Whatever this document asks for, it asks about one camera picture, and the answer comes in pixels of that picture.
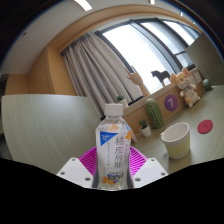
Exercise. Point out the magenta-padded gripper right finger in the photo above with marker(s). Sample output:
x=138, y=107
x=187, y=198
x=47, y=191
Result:
x=150, y=171

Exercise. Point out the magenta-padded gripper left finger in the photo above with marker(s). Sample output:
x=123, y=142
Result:
x=75, y=171

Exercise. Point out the clear plastic drink bottle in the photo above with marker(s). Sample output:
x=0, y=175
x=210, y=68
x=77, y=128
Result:
x=113, y=150

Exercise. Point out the pink toy horse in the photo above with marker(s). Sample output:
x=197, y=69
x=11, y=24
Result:
x=134, y=137

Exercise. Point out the pale yellow white cup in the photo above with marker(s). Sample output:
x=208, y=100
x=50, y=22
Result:
x=178, y=143

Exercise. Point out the grey desk partition panel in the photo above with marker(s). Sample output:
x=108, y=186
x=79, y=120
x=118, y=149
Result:
x=206, y=56
x=46, y=130

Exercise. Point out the tall green cactus ornament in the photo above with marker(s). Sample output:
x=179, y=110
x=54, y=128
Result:
x=154, y=113

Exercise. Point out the flat round red coaster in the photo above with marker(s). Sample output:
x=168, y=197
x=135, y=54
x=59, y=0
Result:
x=205, y=126

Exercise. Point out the purple round number sign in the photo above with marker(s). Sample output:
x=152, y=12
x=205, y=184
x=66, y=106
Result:
x=170, y=102

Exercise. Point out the beige plush mouse toy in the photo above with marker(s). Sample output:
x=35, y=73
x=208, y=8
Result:
x=186, y=88

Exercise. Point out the black horse figurine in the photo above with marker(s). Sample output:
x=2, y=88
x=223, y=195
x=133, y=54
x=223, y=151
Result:
x=160, y=76

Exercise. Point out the grey pleated curtain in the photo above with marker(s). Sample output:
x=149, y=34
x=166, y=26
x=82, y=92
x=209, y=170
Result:
x=93, y=70

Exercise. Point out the round green cactus ornament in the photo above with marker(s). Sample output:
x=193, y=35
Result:
x=207, y=84

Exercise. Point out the dark-framed window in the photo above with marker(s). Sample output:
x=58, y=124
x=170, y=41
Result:
x=143, y=50

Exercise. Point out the white wall socket plate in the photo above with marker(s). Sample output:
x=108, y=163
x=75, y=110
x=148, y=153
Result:
x=192, y=79
x=198, y=76

